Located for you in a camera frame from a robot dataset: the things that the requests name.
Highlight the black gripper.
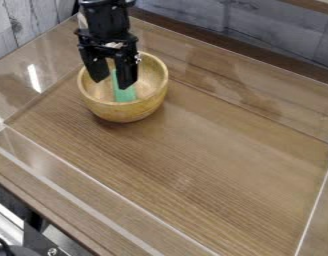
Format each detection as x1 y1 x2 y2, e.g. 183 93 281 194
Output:
76 0 139 90

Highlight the green rectangular block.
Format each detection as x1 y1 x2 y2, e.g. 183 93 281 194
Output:
112 71 138 102

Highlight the round wooden bowl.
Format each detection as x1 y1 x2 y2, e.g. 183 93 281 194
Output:
77 51 170 123

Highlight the clear acrylic corner bracket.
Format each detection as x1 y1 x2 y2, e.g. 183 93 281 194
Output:
77 12 89 32

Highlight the black metal bracket with bolt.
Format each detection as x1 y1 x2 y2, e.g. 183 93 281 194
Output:
23 223 71 256

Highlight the black cable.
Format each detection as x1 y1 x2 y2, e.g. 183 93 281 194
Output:
0 235 21 256

